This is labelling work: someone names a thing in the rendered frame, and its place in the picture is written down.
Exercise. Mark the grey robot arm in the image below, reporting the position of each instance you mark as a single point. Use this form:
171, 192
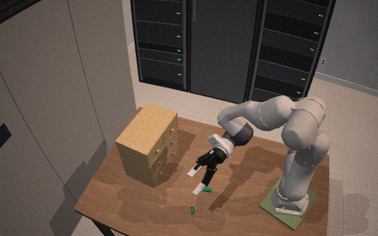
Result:
307, 147

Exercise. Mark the small wooden chest of drawers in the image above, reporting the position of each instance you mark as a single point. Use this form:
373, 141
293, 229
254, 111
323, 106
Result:
139, 137

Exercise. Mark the light wooden drawer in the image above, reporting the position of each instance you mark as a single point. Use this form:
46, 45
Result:
157, 162
171, 142
172, 152
159, 172
170, 129
155, 150

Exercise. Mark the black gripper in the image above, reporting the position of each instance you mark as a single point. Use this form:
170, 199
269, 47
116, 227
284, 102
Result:
211, 159

